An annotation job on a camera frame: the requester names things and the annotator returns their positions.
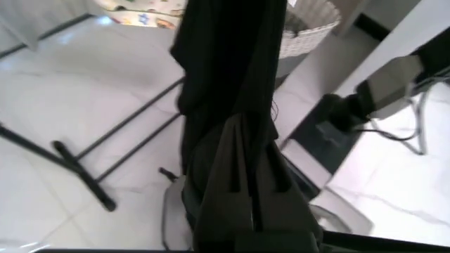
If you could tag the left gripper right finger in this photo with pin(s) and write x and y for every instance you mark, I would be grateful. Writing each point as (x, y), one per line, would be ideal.
(284, 211)

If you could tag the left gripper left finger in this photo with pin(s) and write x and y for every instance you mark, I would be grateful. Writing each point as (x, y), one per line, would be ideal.
(221, 204)

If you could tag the black garment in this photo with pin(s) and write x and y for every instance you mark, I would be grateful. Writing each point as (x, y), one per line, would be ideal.
(228, 52)

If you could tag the cream printed garment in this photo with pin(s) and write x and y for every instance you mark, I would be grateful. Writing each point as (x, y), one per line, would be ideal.
(140, 17)

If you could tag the black clothes rack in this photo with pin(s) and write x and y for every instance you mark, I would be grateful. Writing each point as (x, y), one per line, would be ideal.
(88, 181)

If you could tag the white laundry basket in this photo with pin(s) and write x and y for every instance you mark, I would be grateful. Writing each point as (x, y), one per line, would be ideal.
(309, 38)

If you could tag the white curtain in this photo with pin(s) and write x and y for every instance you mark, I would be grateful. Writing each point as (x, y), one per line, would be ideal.
(21, 14)

